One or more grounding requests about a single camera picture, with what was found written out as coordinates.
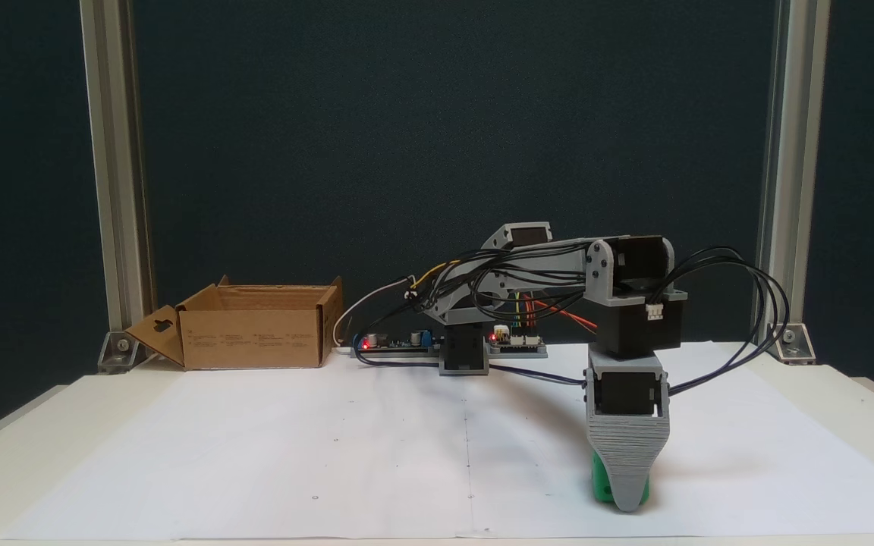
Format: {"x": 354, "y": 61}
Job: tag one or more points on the grey fixed tapered gripper finger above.
{"x": 628, "y": 455}

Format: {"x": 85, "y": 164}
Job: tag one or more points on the green dice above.
{"x": 598, "y": 485}

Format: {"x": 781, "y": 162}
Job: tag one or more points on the grey printed robot arm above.
{"x": 551, "y": 265}

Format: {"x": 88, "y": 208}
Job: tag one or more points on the blue power converter board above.
{"x": 391, "y": 345}

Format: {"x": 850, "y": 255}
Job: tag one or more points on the brown cardboard box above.
{"x": 247, "y": 341}

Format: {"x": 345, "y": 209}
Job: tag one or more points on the metal corner bracket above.
{"x": 790, "y": 341}
{"x": 122, "y": 349}

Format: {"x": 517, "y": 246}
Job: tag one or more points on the aluminium frame post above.
{"x": 793, "y": 152}
{"x": 107, "y": 152}

